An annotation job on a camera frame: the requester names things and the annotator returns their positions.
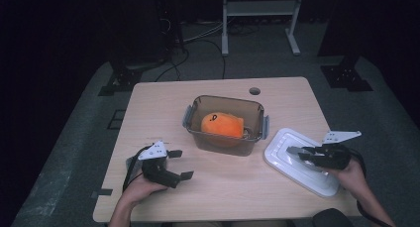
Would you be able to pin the person's left hand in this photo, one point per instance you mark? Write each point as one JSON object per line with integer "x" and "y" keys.
{"x": 142, "y": 192}

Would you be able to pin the white metal stand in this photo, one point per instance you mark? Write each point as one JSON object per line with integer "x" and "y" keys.
{"x": 261, "y": 7}

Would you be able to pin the black tape strip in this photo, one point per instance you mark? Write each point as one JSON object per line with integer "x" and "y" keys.
{"x": 102, "y": 192}

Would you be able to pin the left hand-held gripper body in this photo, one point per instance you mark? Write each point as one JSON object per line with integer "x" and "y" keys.
{"x": 155, "y": 167}

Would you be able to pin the person's right hand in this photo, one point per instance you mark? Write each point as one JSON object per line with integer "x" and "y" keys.
{"x": 348, "y": 179}

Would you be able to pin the dark rounded object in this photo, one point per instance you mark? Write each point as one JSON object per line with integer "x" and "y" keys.
{"x": 332, "y": 218}

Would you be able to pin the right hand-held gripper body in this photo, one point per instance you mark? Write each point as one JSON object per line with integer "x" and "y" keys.
{"x": 333, "y": 156}

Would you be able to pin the black stand base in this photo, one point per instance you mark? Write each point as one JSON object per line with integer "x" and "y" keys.
{"x": 122, "y": 80}
{"x": 346, "y": 76}

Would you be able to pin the dark equipment stand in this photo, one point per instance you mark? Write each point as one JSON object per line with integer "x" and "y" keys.
{"x": 152, "y": 25}

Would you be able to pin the orange plush toy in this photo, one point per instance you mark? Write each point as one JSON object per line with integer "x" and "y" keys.
{"x": 224, "y": 124}

